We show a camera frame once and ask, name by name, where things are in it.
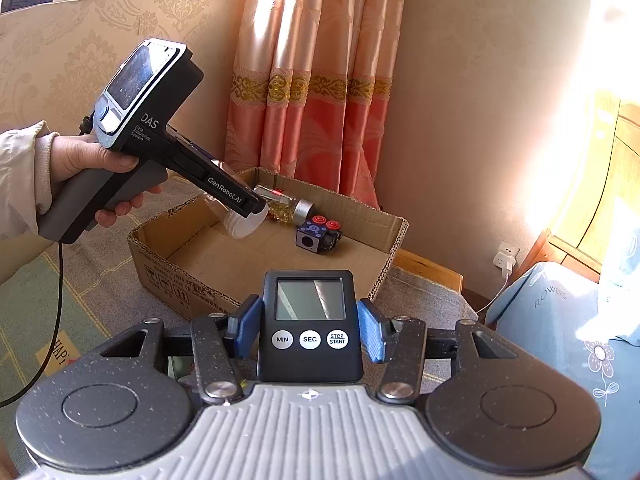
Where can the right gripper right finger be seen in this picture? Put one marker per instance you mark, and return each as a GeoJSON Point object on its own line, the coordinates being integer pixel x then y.
{"type": "Point", "coordinates": [399, 345]}

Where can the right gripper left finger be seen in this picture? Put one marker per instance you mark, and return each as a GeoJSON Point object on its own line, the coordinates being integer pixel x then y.
{"type": "Point", "coordinates": [217, 340]}

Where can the black digital kitchen timer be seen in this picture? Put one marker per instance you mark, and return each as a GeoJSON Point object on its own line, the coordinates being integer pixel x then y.
{"type": "Point", "coordinates": [310, 331]}

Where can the beige jacket sleeve forearm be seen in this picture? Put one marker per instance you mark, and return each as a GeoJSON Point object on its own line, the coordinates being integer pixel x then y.
{"type": "Point", "coordinates": [26, 189]}

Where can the person's left hand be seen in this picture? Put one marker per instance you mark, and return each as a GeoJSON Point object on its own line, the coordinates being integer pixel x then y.
{"type": "Point", "coordinates": [72, 154]}

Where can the wooden bedside table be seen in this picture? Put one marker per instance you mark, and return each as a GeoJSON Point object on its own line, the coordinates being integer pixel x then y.
{"type": "Point", "coordinates": [420, 266]}

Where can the open cardboard box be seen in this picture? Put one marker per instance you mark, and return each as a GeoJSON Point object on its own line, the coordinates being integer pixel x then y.
{"type": "Point", "coordinates": [185, 257]}

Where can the dark blue toy cube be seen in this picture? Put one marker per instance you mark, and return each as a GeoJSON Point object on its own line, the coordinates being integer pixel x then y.
{"type": "Point", "coordinates": [318, 234]}

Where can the jar of yellow capsules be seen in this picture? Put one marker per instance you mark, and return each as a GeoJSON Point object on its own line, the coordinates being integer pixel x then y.
{"type": "Point", "coordinates": [285, 208]}

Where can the pink patterned curtain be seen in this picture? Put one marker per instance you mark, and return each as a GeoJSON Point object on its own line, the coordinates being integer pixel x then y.
{"type": "Point", "coordinates": [310, 89]}

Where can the grey checked blanket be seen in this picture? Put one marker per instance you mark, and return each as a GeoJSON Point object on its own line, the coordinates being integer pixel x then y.
{"type": "Point", "coordinates": [103, 296]}

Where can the light blue pillow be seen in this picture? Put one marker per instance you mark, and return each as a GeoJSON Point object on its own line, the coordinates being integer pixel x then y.
{"type": "Point", "coordinates": [554, 314]}

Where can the wooden headboard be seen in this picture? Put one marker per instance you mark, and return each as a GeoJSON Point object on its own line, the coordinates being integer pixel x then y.
{"type": "Point", "coordinates": [578, 239]}

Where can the white wall plug charger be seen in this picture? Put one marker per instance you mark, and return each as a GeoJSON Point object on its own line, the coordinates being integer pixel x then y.
{"type": "Point", "coordinates": [505, 258]}

